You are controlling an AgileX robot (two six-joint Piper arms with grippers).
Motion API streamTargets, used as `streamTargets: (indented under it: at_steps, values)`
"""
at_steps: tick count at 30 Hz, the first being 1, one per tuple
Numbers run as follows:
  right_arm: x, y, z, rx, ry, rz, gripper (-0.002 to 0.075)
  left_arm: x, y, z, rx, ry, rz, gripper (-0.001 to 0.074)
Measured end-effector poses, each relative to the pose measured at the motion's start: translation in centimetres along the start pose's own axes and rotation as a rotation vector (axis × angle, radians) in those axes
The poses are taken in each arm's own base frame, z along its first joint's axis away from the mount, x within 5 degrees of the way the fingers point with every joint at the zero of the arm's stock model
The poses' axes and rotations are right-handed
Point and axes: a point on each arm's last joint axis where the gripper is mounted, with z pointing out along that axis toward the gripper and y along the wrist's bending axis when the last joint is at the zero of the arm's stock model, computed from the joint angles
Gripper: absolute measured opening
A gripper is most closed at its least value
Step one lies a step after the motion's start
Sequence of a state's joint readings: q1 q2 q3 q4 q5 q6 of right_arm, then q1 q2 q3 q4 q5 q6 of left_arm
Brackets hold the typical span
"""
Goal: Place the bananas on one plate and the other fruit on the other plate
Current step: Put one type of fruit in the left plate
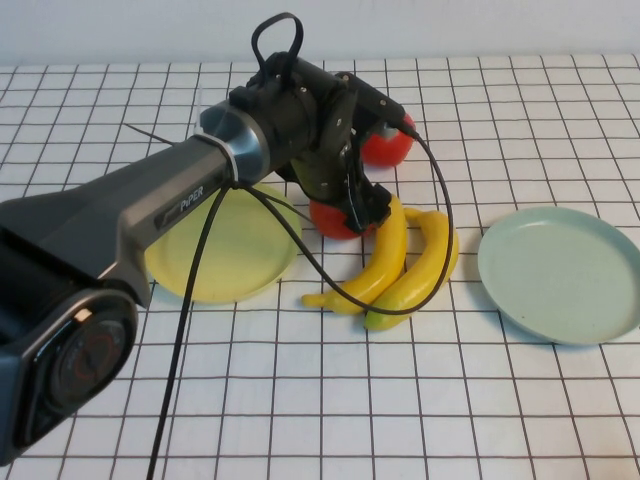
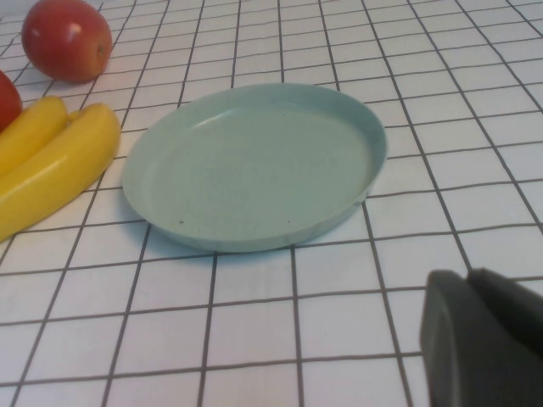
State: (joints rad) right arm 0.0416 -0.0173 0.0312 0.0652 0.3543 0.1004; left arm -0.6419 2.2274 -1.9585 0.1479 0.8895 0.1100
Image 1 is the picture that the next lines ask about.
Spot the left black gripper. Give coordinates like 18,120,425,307
288,142,393,235

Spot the red apple with yellow patch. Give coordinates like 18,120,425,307
308,198,382,240

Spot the yellow plastic banana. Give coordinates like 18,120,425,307
301,193,406,317

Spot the yellow banana with green tip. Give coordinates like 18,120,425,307
363,207,460,332

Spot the yellow round plate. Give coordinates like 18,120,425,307
144,182,303,305

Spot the light blue round plate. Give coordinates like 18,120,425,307
477,206,640,346

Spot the white zip tie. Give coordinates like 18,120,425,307
193,88,242,187

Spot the white grid tablecloth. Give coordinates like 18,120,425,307
0,52,640,480

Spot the black zip tie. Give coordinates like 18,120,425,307
124,123,174,149

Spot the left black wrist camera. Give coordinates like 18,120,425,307
333,71,417,139

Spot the black cable loop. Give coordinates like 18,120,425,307
251,13,305,76

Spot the long black camera cable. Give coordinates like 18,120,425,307
146,127,460,480

